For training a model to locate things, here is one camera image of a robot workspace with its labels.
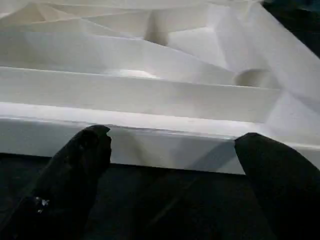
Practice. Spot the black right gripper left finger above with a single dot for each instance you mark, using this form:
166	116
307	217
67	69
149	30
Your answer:
62	187

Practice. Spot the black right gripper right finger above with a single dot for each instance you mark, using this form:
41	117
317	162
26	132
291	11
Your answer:
287	190

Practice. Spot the white plastic table top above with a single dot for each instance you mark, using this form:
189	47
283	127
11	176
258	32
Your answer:
150	87

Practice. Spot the black work mat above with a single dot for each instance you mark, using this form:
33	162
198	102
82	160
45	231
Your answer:
162	205

